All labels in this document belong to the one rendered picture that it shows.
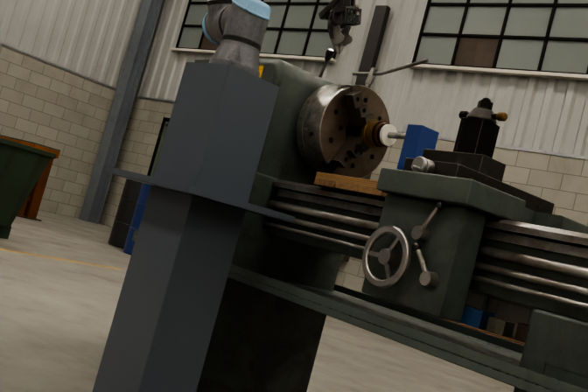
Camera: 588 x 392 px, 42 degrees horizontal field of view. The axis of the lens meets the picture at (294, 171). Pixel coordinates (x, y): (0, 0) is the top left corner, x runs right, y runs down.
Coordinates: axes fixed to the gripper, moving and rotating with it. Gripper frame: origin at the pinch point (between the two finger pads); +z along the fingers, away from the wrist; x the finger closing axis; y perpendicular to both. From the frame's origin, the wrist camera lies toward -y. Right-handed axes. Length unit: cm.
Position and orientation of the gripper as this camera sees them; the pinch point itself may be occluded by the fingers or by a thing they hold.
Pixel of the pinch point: (337, 50)
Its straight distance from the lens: 261.8
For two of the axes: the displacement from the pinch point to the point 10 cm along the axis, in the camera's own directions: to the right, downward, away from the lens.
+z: -0.6, 10.0, 0.8
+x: 7.9, 0.0, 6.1
